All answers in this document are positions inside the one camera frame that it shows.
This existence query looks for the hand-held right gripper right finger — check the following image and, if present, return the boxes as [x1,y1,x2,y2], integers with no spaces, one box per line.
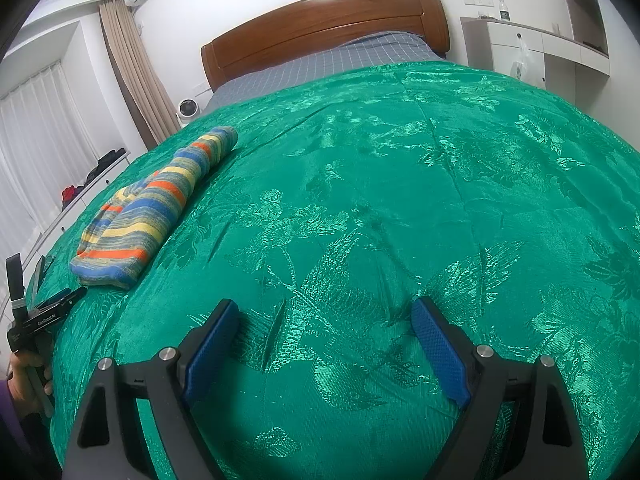
[410,296,588,480]

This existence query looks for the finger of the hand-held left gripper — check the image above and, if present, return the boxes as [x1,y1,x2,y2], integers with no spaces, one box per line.
[34,287,89,314]

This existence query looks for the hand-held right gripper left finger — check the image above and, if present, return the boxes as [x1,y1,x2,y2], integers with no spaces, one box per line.
[61,299,241,480]

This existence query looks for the striped knit sweater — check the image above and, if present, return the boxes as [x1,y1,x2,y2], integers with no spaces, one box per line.
[69,126,238,290]

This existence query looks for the person's left forearm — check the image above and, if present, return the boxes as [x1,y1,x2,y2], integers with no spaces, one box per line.
[0,379,26,461]

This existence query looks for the black clothes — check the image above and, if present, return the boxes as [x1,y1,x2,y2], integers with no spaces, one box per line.
[85,148,128,186]

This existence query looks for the person's left hand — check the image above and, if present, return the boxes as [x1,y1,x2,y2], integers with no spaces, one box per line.
[7,350,53,417]

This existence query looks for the white low cabinet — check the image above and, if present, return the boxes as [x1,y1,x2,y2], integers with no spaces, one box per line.
[0,150,132,311]

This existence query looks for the white sheer curtain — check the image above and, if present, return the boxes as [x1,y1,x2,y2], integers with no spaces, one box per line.
[0,60,101,261]

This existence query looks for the green patterned blanket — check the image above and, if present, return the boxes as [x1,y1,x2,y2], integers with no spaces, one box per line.
[35,60,640,480]

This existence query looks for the beige curtain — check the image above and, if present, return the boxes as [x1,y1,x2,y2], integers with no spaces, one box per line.
[97,0,176,151]

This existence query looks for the clear plastic bag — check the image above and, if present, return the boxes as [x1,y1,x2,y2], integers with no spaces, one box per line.
[510,35,544,86]

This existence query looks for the grey checked bed sheet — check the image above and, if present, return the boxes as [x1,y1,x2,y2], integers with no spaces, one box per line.
[205,31,443,111]

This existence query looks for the white desk cabinet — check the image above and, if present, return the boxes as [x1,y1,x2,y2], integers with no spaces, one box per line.
[460,0,612,92]

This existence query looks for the wooden headboard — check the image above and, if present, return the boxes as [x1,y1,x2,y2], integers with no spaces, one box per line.
[201,0,449,93]

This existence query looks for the white round camera device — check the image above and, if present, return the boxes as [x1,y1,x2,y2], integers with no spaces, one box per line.
[175,98,202,128]

